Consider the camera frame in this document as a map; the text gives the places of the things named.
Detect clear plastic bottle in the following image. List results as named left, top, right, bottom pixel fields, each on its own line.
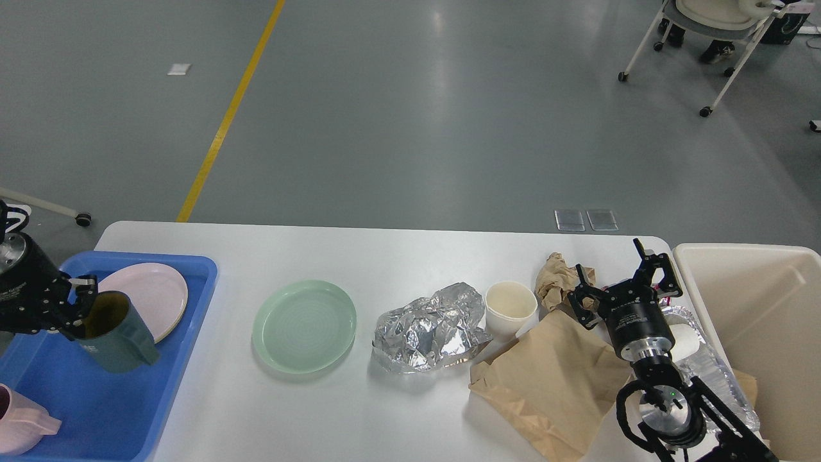
left=661, top=306, right=760, bottom=432

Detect floor socket plate right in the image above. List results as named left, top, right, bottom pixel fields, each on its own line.
left=586, top=209, right=620, bottom=232

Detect brown paper bag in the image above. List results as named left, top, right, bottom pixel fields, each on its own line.
left=469, top=311, right=631, bottom=461

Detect beige plastic bin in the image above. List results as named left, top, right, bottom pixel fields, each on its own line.
left=673, top=243, right=820, bottom=461

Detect floor socket plate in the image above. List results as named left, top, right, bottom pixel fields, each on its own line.
left=554, top=209, right=586, bottom=233
left=586, top=209, right=620, bottom=232

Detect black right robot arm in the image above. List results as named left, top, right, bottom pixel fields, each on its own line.
left=567, top=239, right=777, bottom=461

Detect pink plate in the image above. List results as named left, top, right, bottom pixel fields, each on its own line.
left=99, top=262, right=189, bottom=344

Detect white office chair left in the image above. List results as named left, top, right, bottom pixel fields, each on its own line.
left=1, top=187, right=93, bottom=227

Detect floor socket plate left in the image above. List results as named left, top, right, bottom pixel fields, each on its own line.
left=554, top=209, right=586, bottom=233

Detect dark teal mug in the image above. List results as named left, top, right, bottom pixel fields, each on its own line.
left=77, top=291, right=160, bottom=373

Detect white paper cup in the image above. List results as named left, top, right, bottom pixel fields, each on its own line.
left=484, top=281, right=537, bottom=340

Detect crumpled aluminium foil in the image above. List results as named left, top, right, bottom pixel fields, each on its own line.
left=371, top=282, right=493, bottom=374

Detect green plate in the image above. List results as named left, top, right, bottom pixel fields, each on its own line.
left=251, top=280, right=358, bottom=375

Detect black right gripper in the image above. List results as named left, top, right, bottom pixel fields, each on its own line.
left=567, top=239, right=683, bottom=364

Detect white office chair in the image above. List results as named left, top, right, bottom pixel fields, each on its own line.
left=618, top=1, right=815, bottom=118
left=1, top=187, right=93, bottom=227

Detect crumpled brown paper ball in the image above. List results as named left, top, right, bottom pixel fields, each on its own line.
left=534, top=252, right=580, bottom=312

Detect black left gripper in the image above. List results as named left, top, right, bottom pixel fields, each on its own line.
left=1, top=233, right=99, bottom=340

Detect white paper on floor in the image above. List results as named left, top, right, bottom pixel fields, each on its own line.
left=166, top=62, right=192, bottom=76

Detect person's feet under chair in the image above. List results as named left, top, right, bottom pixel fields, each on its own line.
left=657, top=19, right=735, bottom=64

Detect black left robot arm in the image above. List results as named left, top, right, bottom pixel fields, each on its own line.
left=1, top=202, right=99, bottom=340

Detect pink mug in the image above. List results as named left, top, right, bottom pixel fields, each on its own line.
left=1, top=384, right=62, bottom=456

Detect blue plastic tray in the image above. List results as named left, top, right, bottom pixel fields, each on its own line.
left=1, top=251, right=218, bottom=461

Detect white office chair right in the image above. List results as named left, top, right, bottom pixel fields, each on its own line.
left=618, top=1, right=815, bottom=118

